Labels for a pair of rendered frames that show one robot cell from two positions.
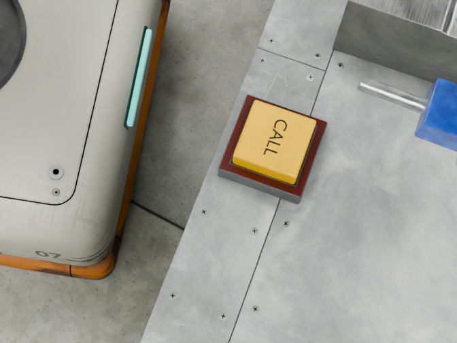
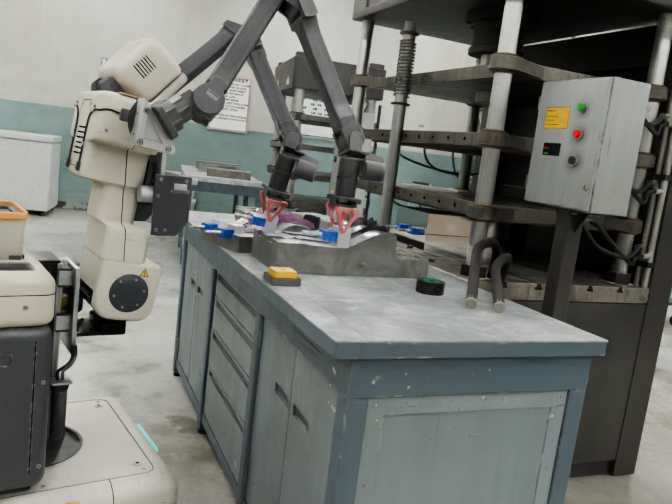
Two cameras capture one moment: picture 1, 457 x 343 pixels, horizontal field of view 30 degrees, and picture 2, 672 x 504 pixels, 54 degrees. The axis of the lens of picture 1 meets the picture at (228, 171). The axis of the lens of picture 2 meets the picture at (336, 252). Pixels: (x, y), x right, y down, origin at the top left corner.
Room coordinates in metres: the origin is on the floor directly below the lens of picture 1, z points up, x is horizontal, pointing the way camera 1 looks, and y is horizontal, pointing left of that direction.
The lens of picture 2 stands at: (-1.15, 0.86, 1.16)
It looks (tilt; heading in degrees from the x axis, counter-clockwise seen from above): 9 degrees down; 324
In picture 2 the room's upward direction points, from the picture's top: 7 degrees clockwise
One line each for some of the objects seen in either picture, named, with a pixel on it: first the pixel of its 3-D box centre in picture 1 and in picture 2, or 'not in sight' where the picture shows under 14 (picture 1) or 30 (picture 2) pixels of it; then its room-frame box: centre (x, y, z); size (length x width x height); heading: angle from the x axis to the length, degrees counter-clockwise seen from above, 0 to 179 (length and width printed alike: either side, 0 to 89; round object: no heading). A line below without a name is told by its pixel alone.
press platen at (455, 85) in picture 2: not in sight; (490, 102); (0.86, -1.34, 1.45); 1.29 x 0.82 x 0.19; 167
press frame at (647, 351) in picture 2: not in sight; (550, 232); (0.77, -1.80, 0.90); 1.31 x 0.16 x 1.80; 167
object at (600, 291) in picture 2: not in sight; (464, 256); (0.88, -1.35, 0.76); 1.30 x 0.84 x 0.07; 167
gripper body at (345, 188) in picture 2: not in sight; (345, 189); (0.29, -0.20, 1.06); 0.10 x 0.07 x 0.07; 167
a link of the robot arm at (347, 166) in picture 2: not in sight; (350, 167); (0.29, -0.21, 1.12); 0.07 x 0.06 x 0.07; 76
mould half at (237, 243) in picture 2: not in sight; (280, 230); (0.86, -0.35, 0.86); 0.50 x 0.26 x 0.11; 94
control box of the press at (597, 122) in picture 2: not in sight; (553, 308); (0.13, -0.99, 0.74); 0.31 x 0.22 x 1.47; 167
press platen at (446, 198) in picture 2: not in sight; (473, 214); (0.86, -1.35, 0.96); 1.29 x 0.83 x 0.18; 167
